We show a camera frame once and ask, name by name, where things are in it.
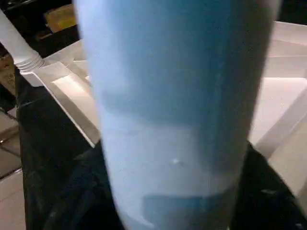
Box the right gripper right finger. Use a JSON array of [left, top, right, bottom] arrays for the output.
[[229, 141, 307, 230]]

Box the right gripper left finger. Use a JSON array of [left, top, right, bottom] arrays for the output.
[[42, 144, 120, 230]]

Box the white plastic table top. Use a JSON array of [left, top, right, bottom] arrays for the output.
[[19, 22, 307, 204]]

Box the white plastic table leg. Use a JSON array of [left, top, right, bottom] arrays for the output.
[[0, 10, 45, 73], [72, 0, 283, 230]]

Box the yellow cardboard box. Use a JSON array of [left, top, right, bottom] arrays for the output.
[[45, 5, 78, 33]]

